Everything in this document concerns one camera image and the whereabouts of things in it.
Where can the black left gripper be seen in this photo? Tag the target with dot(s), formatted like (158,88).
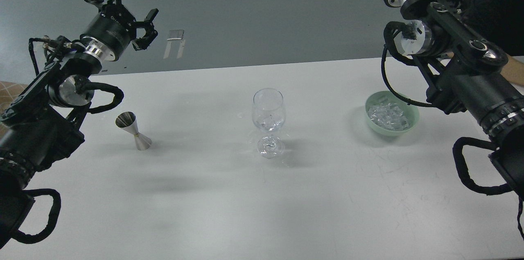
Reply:
(116,27)

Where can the steel double jigger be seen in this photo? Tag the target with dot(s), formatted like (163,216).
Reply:
(128,122)

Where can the person forearm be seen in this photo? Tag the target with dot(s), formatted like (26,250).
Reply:
(513,71)

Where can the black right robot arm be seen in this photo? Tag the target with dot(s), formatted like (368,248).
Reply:
(462,70)

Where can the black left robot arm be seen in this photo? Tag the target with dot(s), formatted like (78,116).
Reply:
(43,122)

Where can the clear ice cubes pile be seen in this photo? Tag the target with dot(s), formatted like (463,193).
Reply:
(389,116)

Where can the clear wine glass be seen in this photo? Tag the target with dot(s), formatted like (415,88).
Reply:
(268,113)

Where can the person black shirt torso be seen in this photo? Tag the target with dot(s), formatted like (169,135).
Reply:
(498,21)

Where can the tan checkered sofa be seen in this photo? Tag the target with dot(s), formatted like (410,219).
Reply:
(9,91)

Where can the pale green bowl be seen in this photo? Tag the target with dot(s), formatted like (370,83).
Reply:
(388,97)

